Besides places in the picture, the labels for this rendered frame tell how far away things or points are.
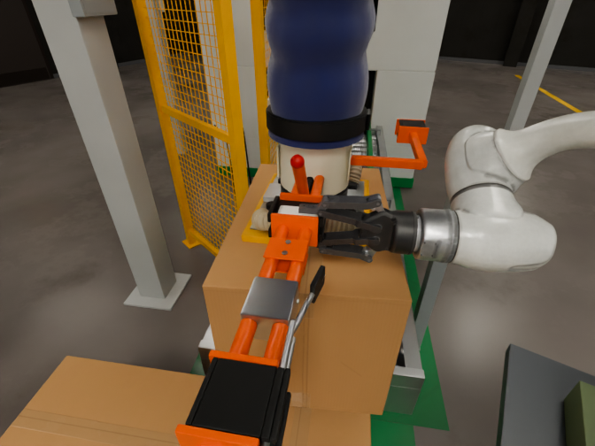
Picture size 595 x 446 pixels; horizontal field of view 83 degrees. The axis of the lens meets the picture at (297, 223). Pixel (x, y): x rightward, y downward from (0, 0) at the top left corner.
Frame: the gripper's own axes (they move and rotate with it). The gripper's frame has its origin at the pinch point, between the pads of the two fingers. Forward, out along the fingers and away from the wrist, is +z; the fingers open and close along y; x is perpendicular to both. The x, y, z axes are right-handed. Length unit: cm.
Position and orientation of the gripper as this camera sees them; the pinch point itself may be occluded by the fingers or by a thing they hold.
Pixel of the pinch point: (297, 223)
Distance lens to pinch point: 60.7
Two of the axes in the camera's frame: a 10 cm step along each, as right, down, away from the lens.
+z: -9.9, -0.9, 1.3
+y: 0.0, 8.3, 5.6
